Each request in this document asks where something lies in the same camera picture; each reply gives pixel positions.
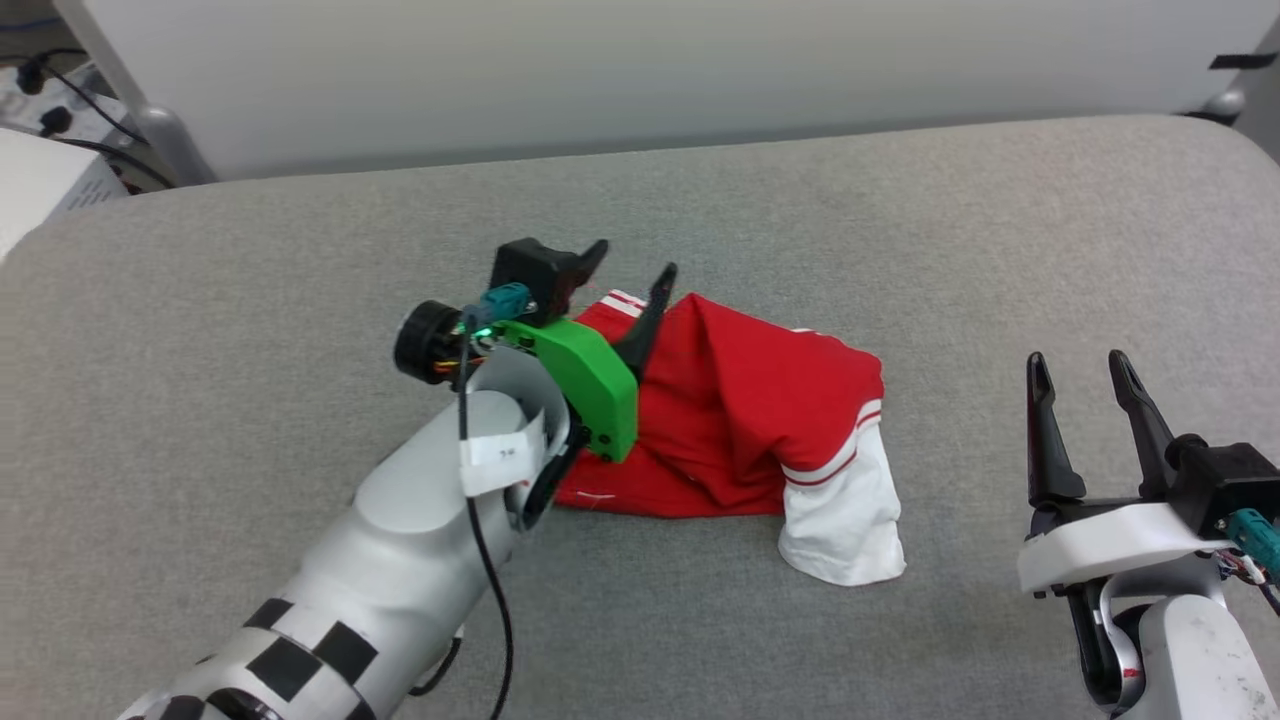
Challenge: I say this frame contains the white box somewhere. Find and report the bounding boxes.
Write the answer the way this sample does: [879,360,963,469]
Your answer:
[0,128,129,263]

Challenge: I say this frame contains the white paper cable tag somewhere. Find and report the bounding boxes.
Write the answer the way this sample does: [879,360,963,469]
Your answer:
[460,410,550,498]

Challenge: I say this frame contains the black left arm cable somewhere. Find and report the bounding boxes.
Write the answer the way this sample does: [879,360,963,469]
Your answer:
[455,312,516,720]

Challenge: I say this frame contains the large white partition panel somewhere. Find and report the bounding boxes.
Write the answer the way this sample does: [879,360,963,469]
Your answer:
[55,0,1280,183]

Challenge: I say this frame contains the teal left camera connector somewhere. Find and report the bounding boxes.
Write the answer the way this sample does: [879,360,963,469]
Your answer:
[479,283,532,324]

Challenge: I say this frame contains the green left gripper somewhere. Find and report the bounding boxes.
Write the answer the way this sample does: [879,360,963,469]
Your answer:
[393,238,679,464]

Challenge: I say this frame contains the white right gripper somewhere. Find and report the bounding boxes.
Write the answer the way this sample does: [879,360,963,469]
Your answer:
[1018,350,1241,599]

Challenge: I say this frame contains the red and white garment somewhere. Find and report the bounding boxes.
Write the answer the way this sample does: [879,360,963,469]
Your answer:
[553,290,908,588]

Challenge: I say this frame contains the teal right camera connector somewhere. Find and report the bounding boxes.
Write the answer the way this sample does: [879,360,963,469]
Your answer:
[1226,507,1280,583]

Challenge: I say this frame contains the teal camera connector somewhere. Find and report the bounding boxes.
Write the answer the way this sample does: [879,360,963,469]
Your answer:
[1226,507,1280,583]
[479,283,532,324]

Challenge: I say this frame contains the black power cable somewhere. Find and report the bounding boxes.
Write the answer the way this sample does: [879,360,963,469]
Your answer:
[18,52,146,143]
[40,105,178,191]

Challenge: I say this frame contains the grey side partition panel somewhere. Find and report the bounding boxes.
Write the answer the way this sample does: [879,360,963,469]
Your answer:
[1236,18,1280,163]

